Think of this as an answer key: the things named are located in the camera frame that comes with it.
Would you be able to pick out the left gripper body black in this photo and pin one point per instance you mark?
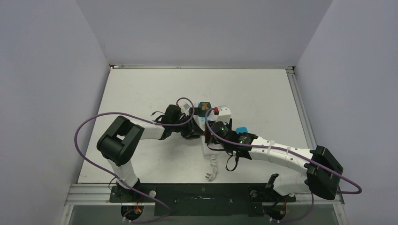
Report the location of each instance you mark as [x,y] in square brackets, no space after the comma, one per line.
[186,129]

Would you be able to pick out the blue plug adapter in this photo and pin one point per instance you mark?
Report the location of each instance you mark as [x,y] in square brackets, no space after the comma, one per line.
[241,130]

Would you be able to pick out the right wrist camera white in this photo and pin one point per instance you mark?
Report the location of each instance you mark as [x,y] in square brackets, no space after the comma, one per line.
[223,114]

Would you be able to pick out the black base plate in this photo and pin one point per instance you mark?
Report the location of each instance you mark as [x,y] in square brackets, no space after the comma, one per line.
[203,199]

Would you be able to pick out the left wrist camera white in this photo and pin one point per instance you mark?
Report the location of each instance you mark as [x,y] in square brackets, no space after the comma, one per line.
[185,108]

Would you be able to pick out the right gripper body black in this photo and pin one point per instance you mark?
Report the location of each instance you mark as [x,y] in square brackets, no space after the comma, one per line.
[211,138]

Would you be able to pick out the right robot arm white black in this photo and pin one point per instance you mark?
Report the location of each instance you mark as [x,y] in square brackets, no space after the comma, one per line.
[317,169]

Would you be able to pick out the white power strip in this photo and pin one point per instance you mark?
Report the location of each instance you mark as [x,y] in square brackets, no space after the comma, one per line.
[206,152]

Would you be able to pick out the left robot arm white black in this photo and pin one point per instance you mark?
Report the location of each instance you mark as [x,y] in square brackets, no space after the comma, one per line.
[119,142]

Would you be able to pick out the aluminium frame rail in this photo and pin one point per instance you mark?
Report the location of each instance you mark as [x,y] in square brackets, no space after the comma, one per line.
[304,119]

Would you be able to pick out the green cube adapter dragon print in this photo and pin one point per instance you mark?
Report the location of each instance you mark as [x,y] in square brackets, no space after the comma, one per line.
[203,107]

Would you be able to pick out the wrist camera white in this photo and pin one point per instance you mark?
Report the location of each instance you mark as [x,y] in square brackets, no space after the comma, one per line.
[185,108]
[223,114]

